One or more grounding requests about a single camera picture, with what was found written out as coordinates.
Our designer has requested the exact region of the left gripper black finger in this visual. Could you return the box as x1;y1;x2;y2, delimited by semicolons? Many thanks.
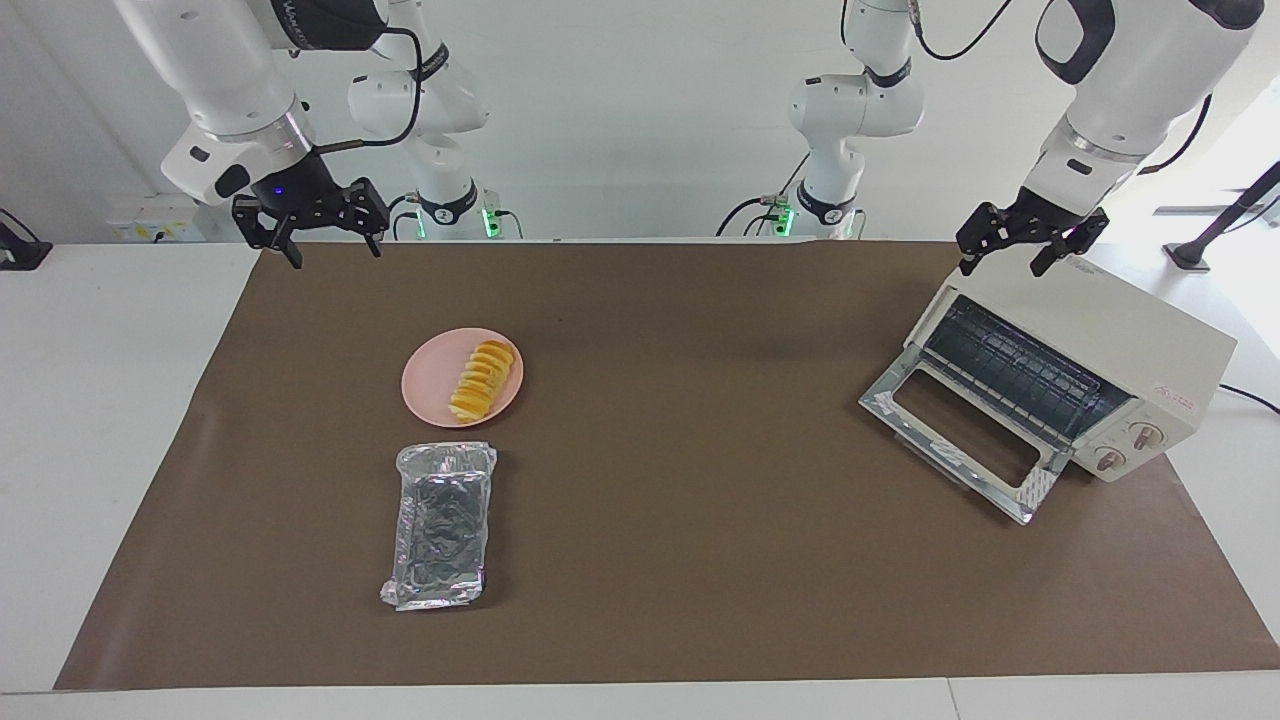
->
1030;210;1111;278
955;203;1006;276

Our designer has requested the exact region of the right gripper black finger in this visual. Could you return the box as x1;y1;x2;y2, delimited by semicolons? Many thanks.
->
345;178;391;258
232;195;304;269

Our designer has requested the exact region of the sliced yellow bread loaf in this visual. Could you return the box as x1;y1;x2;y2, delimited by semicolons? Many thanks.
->
449;340;516;423

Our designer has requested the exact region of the aluminium foil tray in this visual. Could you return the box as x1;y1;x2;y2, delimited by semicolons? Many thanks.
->
380;441;498;612

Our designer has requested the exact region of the cream toaster oven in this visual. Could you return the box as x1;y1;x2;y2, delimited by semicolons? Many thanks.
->
905;255;1238;483

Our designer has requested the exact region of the glass oven door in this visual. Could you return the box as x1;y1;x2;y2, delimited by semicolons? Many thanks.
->
858;360;1073;526

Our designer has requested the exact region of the black tripod stand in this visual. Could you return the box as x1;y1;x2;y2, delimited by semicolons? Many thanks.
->
1165;160;1280;273

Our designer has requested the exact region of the pink round plate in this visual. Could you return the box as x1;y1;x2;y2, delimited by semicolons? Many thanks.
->
401;327;525;429

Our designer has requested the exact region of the small black stand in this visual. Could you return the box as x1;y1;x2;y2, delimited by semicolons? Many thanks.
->
0;208;53;271

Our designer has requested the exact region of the brown table mat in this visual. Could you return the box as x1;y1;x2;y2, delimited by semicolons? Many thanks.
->
55;240;1280;691

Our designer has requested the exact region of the white wall socket box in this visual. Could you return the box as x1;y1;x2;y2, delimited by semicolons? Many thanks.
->
105;195;206;243

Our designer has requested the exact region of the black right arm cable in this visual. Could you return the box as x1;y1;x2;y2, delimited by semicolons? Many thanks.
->
315;25;426;156

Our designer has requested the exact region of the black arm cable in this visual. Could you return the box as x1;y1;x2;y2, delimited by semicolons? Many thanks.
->
315;25;426;156
915;0;1213;176

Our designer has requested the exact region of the oven wire rack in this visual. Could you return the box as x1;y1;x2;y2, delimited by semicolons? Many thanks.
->
925;297;1136;441

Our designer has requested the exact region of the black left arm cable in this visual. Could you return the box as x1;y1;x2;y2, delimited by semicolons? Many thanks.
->
915;0;1213;176

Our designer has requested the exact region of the black oven power cord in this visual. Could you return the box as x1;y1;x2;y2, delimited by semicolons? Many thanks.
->
1218;383;1280;416

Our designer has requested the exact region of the black base cable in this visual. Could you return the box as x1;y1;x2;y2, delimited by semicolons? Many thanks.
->
715;150;813;238

